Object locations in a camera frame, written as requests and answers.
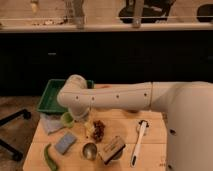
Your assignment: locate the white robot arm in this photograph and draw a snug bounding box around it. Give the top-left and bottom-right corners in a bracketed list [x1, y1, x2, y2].
[57, 75, 213, 171]

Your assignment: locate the wooden block brush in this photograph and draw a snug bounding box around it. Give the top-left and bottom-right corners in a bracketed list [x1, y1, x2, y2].
[98, 136, 126, 165]

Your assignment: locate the blue sponge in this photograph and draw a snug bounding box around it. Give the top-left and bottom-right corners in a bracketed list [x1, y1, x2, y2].
[55, 133, 77, 155]

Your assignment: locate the metal cup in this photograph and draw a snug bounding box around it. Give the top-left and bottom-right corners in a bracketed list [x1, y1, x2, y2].
[82, 143, 97, 160]

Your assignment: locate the black chair base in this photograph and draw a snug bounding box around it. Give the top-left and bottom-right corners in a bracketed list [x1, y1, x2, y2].
[0, 109, 32, 163]

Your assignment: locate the red grape bunch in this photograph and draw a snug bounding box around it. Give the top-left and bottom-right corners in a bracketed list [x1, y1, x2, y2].
[92, 120, 105, 143]

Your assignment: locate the green cup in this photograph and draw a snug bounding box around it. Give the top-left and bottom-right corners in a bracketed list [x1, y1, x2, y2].
[60, 112, 75, 128]

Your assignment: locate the green plastic tray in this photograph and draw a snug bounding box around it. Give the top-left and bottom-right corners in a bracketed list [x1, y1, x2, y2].
[36, 78, 95, 116]

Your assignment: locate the grey towel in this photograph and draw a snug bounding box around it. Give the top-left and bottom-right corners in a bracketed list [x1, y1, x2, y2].
[40, 114, 63, 135]

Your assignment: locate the yellow corn stick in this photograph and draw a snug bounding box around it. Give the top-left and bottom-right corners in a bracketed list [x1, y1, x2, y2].
[84, 122, 92, 138]

